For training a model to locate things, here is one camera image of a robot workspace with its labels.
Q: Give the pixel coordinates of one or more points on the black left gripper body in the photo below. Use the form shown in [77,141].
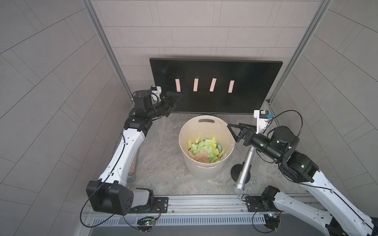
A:
[167,103]

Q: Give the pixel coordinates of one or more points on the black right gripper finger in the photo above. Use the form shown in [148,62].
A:
[253,127]
[238,132]

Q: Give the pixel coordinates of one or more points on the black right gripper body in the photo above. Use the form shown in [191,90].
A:
[253,140]

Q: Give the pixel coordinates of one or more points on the pink sticky note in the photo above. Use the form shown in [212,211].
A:
[178,85]
[213,83]
[231,86]
[195,88]

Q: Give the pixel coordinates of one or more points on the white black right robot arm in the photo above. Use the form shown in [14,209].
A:
[339,218]

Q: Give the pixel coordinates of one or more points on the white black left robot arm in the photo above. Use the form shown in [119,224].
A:
[109,194]

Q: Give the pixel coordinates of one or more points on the discarded sticky notes pile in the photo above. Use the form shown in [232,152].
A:
[205,151]

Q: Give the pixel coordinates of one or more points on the black computer monitor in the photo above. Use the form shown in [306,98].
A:
[253,81]

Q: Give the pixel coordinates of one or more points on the cream waste bin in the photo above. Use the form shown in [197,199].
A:
[206,127]

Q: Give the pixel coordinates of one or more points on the black round microphone base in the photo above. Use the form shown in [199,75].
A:
[235,172]

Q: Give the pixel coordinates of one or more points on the silver microphone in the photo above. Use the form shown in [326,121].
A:
[242,178]

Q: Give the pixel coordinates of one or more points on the glitter tube silver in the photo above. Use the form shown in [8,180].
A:
[131,174]

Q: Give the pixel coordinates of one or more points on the right green circuit board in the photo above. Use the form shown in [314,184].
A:
[272,221]

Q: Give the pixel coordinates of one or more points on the green circuit board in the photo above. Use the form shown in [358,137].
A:
[272,221]
[145,224]

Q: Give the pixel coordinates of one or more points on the left green circuit board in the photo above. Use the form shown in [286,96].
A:
[145,224]

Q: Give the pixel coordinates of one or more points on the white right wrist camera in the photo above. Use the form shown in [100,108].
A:
[263,117]

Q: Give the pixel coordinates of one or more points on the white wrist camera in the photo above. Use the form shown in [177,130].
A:
[156,92]
[263,117]

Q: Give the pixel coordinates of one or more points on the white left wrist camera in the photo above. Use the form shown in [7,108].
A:
[156,92]

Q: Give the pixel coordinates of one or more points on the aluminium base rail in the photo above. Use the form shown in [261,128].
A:
[203,204]

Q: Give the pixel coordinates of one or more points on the aluminium left corner post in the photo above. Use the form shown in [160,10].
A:
[106,45]

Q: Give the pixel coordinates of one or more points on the aluminium corner post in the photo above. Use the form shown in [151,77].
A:
[318,16]
[106,45]

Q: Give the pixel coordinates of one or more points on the aluminium right corner post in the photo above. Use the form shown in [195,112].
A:
[318,16]

